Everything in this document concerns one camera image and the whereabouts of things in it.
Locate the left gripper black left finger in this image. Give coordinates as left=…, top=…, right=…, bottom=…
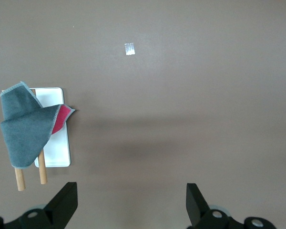
left=4, top=182, right=78, bottom=229

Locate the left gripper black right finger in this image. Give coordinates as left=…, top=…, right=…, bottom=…
left=185, top=183, right=275, bottom=229

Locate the grey and red cloth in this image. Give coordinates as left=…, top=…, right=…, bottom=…
left=0, top=81, right=76, bottom=170

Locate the wooden rod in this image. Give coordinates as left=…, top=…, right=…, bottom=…
left=14, top=168, right=26, bottom=191
left=31, top=88, right=48, bottom=185

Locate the white rectangular tray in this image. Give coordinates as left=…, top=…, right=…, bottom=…
left=34, top=87, right=72, bottom=168

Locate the small tape patch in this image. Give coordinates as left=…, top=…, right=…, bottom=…
left=124, top=42, right=135, bottom=56

